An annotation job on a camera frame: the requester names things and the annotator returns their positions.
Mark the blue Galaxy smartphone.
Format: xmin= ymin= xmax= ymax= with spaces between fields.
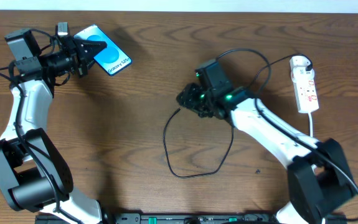
xmin=74 ymin=24 xmax=132 ymax=77

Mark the black charger cable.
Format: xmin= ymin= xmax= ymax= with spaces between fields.
xmin=163 ymin=53 xmax=314 ymax=179

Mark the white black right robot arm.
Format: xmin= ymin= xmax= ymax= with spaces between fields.
xmin=176 ymin=83 xmax=357 ymax=223

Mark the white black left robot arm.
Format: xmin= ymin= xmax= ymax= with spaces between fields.
xmin=0 ymin=23 xmax=116 ymax=223

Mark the white power strip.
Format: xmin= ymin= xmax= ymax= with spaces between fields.
xmin=290 ymin=55 xmax=319 ymax=114

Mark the white power strip cord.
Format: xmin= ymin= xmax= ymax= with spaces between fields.
xmin=308 ymin=111 xmax=314 ymax=138

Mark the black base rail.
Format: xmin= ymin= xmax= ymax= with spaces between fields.
xmin=35 ymin=211 xmax=347 ymax=224

